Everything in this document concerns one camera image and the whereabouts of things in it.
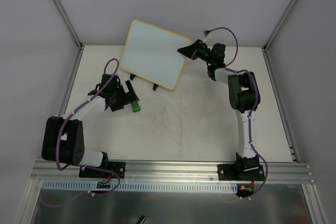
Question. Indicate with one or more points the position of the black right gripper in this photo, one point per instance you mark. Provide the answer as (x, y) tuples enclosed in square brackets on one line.
[(197, 50)]

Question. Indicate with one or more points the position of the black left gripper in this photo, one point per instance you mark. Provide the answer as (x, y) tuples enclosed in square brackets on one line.
[(126, 95)]

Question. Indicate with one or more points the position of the green whiteboard eraser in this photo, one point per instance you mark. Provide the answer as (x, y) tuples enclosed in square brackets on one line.
[(135, 106)]

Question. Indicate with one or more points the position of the yellow framed whiteboard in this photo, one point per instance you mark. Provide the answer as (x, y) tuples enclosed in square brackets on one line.
[(150, 52)]

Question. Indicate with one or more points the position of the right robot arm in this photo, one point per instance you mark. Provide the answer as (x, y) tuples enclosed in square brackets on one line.
[(244, 98)]

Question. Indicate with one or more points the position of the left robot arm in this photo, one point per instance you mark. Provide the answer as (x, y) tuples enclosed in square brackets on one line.
[(64, 141)]

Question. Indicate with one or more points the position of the small black object bottom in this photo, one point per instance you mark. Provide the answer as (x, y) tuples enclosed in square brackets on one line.
[(141, 220)]

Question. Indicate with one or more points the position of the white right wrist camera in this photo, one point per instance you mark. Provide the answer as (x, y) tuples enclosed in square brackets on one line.
[(206, 33)]

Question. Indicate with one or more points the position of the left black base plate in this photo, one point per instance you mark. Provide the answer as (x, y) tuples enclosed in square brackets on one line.
[(108, 170)]

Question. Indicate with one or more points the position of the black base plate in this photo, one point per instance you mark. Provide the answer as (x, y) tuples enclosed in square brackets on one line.
[(234, 172), (108, 170)]

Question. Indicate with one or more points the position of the aluminium mounting rail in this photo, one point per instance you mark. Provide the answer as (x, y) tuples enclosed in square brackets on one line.
[(174, 171)]

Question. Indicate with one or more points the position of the white slotted cable duct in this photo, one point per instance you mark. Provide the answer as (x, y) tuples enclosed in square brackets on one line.
[(222, 188)]

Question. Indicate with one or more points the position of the left aluminium frame post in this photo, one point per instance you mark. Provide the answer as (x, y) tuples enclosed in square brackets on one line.
[(65, 18)]

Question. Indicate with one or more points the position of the aluminium frame post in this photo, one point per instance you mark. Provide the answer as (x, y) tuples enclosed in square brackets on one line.
[(65, 18), (279, 25)]

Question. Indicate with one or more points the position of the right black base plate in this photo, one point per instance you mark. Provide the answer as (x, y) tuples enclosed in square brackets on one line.
[(234, 172)]

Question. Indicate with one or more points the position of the right aluminium frame post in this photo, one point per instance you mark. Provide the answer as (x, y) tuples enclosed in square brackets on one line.
[(279, 25)]

